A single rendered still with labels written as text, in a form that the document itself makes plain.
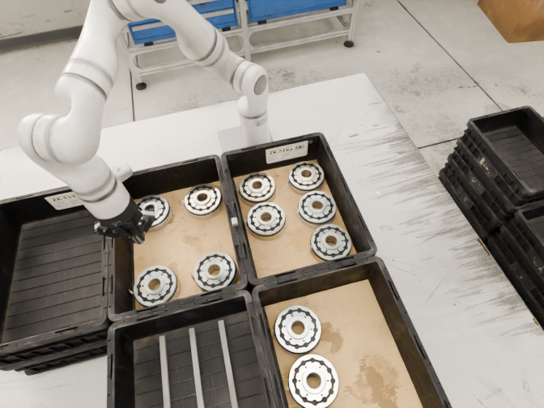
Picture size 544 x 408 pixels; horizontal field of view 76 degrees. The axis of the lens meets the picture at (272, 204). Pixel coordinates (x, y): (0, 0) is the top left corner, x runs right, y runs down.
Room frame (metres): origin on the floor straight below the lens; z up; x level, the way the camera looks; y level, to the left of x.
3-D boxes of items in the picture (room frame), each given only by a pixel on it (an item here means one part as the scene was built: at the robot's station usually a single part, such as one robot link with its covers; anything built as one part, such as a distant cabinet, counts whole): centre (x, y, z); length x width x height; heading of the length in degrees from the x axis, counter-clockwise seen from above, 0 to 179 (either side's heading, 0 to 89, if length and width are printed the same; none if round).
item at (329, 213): (0.51, -0.12, 0.86); 0.10 x 0.10 x 0.01
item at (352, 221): (0.49, -0.05, 0.87); 0.40 x 0.30 x 0.11; 11
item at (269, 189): (0.59, 0.04, 0.86); 0.10 x 0.10 x 0.01
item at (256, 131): (0.87, 0.04, 0.81); 0.09 x 0.09 x 0.17; 18
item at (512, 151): (0.89, -1.03, 0.37); 0.40 x 0.30 x 0.45; 12
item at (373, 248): (0.49, -0.05, 0.92); 0.40 x 0.30 x 0.02; 11
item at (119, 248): (0.44, 0.25, 0.87); 0.40 x 0.30 x 0.11; 11
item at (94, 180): (0.39, 0.31, 1.24); 0.09 x 0.07 x 0.15; 75
